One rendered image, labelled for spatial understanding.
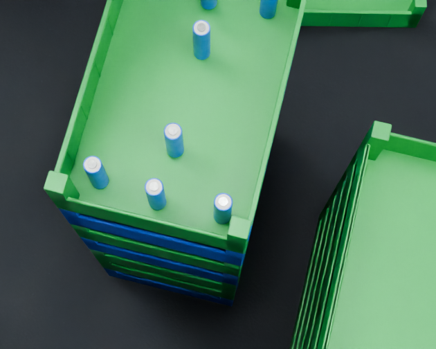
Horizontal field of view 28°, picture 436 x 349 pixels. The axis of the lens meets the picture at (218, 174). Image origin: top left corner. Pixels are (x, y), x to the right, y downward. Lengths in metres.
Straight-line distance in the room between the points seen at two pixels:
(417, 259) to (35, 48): 0.79
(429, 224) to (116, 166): 0.36
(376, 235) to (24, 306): 0.62
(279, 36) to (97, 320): 0.60
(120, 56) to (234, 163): 0.17
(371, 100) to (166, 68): 0.59
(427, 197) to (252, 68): 0.25
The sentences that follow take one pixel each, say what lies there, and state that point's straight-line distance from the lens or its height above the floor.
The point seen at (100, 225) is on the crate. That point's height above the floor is 0.44.
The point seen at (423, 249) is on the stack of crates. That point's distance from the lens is 1.00.
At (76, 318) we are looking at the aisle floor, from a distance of 1.38.
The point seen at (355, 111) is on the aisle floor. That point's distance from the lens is 1.46.
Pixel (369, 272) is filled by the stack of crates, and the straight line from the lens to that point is 0.98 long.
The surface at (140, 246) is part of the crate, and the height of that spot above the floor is 0.36.
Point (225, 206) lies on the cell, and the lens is 0.84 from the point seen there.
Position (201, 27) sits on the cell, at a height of 0.55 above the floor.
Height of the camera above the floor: 1.36
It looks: 75 degrees down
